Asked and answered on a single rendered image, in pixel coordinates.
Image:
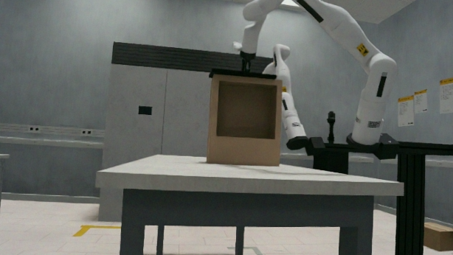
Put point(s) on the tan open-front wooden cabinet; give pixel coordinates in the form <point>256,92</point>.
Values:
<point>242,111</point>

